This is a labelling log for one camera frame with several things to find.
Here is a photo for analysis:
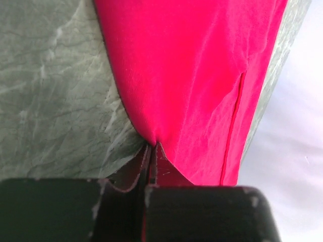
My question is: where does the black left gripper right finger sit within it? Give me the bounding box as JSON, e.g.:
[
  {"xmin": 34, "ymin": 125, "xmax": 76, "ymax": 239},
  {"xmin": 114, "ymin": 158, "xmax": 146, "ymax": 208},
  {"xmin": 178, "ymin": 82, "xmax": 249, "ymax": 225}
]
[{"xmin": 144, "ymin": 144, "xmax": 281, "ymax": 242}]

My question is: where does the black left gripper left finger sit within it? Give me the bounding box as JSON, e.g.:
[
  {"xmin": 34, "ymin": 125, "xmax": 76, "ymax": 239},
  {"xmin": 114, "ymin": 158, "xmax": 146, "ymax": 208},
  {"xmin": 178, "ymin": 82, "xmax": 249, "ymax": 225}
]
[{"xmin": 1, "ymin": 145, "xmax": 151, "ymax": 241}]

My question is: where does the red t-shirt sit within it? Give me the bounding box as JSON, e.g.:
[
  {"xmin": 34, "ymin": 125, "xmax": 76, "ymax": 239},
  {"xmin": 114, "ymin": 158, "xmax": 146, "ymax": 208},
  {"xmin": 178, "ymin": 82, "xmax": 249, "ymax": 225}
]
[{"xmin": 94, "ymin": 1, "xmax": 287, "ymax": 186}]

